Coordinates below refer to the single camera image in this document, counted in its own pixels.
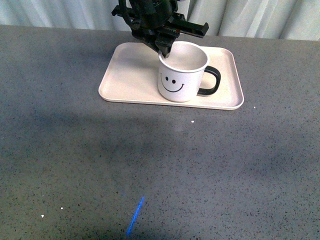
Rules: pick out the pale grey curtain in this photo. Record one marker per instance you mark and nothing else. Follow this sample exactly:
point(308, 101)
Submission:
point(268, 19)

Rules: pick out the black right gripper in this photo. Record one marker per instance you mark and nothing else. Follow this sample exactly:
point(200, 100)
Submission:
point(157, 23)

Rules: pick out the blue tape mark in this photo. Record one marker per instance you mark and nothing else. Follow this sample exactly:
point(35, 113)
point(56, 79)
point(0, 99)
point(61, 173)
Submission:
point(134, 217)

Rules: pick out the beige rectangular plastic tray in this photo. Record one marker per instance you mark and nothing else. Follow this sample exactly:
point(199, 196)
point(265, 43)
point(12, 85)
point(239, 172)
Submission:
point(132, 77)

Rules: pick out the white smiley mug black handle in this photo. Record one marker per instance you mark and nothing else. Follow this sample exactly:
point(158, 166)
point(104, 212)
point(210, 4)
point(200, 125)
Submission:
point(181, 73)

